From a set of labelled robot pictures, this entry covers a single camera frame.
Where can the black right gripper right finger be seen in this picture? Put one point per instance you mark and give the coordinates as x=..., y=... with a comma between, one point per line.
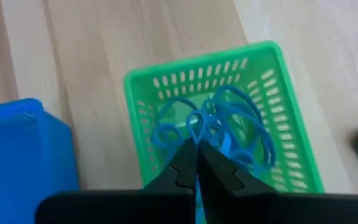
x=259, y=208

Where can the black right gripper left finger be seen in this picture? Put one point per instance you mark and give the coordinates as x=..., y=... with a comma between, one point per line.
x=154, y=205

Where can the blue plastic basket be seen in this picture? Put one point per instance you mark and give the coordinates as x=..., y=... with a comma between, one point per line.
x=20, y=155

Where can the green plastic basket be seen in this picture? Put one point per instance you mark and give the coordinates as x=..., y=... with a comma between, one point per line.
x=132, y=93

